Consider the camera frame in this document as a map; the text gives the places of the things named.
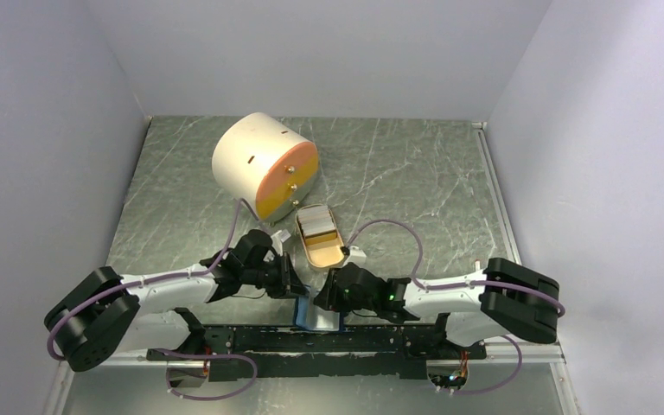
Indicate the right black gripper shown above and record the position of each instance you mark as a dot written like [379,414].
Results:
[328,296]

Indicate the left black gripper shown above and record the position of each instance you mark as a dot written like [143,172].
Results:
[289,284]

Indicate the blue leather card holder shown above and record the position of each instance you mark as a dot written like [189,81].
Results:
[310,317]

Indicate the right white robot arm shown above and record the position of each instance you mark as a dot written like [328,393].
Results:
[503,298]

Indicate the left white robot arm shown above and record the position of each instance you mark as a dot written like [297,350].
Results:
[109,313]

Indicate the tan oval card tray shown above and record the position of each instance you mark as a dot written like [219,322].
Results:
[323,251]

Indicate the stack of white cards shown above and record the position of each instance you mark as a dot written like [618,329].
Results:
[315,220]

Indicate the round white drawer cabinet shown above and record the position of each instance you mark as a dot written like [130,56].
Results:
[265,163]

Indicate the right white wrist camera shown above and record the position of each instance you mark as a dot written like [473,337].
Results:
[354,255]

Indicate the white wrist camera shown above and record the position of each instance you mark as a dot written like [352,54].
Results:
[281,236]
[354,255]

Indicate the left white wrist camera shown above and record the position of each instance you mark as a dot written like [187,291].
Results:
[281,236]

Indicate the black base frame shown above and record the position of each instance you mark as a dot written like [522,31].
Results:
[357,350]

